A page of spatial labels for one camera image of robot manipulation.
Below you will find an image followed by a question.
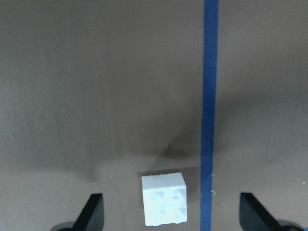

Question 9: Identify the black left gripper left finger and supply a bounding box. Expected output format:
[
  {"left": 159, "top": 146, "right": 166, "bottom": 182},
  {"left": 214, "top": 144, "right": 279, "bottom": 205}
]
[{"left": 72, "top": 193, "right": 104, "bottom": 231}]

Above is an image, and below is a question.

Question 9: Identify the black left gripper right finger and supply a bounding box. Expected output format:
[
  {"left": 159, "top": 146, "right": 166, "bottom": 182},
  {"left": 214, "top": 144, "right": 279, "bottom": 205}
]
[{"left": 240, "top": 192, "right": 282, "bottom": 231}]

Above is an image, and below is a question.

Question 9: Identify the white block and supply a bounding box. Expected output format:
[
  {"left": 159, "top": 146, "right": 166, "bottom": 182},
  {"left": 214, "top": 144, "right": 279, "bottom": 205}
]
[{"left": 141, "top": 172, "right": 188, "bottom": 227}]

